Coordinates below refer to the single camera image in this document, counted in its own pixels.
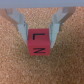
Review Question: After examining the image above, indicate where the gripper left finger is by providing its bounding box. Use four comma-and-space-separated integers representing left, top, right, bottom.
7, 7, 30, 46

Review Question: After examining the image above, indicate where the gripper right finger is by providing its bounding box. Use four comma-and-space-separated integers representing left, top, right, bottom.
48, 6, 72, 46

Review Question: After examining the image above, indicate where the pink block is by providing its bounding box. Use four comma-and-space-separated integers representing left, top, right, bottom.
27, 28, 53, 57

